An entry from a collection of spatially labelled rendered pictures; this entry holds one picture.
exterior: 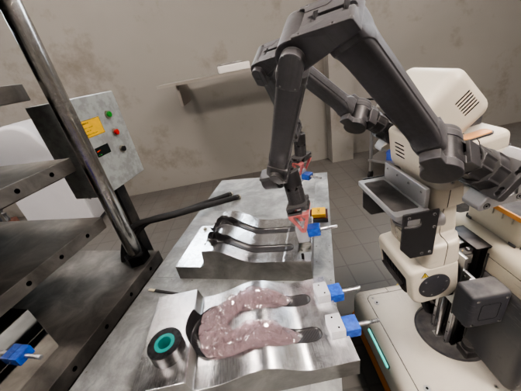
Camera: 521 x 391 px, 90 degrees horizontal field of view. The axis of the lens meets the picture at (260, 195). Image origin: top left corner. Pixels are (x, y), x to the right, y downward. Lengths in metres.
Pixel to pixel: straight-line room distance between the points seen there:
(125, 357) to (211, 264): 0.35
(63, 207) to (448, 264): 3.69
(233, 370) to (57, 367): 0.59
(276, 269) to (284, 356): 0.31
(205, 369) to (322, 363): 0.27
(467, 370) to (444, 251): 0.61
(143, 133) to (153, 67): 0.84
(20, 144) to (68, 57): 1.18
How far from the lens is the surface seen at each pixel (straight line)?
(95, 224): 1.20
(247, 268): 0.94
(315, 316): 0.78
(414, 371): 1.41
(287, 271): 0.91
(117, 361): 0.97
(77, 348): 1.11
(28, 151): 3.77
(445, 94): 0.76
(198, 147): 3.87
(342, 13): 0.44
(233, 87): 3.68
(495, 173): 0.70
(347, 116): 0.97
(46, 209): 3.96
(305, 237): 0.87
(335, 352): 0.73
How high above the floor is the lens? 1.48
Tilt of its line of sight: 27 degrees down
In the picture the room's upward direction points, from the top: 11 degrees counter-clockwise
